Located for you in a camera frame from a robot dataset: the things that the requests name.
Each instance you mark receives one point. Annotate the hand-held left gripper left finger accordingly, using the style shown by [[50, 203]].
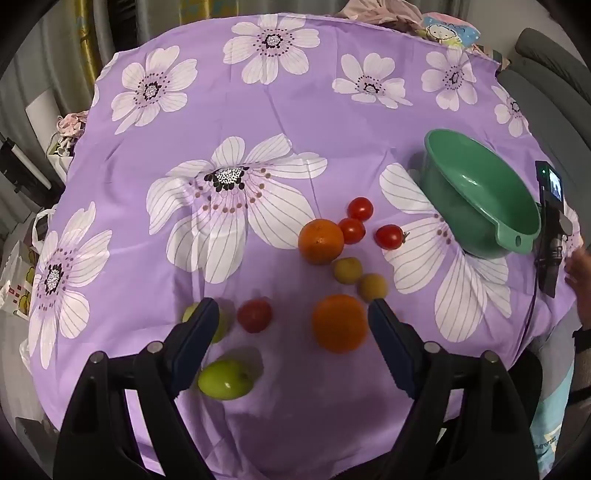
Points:
[[194, 346]]

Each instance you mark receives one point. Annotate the yellow patterned curtain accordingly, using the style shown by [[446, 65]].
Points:
[[69, 46]]

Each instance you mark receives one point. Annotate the green apple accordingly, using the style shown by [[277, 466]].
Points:
[[220, 325], [226, 379]]

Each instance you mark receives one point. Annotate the green plastic bowl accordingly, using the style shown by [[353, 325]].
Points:
[[475, 194]]

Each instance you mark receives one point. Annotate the large red tomato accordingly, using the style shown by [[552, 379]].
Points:
[[254, 315]]

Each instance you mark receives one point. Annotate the small orange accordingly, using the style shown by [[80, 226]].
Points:
[[321, 241]]

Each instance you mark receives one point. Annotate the yellow-green plum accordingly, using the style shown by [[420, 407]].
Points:
[[374, 287], [348, 270]]

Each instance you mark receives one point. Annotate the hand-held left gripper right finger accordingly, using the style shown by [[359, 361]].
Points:
[[392, 346]]

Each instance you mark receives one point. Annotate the red cherry tomato with stem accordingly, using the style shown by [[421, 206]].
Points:
[[389, 236]]

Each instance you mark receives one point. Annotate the large orange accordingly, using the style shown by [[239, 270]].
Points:
[[340, 323]]

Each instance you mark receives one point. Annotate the person's right hand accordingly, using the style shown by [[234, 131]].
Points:
[[579, 277]]

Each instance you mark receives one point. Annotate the white plastic bag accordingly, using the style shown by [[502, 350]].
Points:
[[18, 277]]

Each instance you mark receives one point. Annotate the grey sofa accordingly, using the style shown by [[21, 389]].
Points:
[[554, 115]]

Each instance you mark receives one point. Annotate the purple floral tablecloth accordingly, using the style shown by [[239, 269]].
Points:
[[277, 115]]

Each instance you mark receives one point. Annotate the light blue printed cloth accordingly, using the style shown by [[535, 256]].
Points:
[[549, 429]]

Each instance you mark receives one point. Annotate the pink clothes pile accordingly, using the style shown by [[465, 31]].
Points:
[[378, 11]]

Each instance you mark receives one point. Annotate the small pink cloth pile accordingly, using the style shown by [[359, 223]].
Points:
[[69, 129]]

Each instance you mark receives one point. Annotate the cartoon printed cloth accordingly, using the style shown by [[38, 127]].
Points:
[[450, 30]]

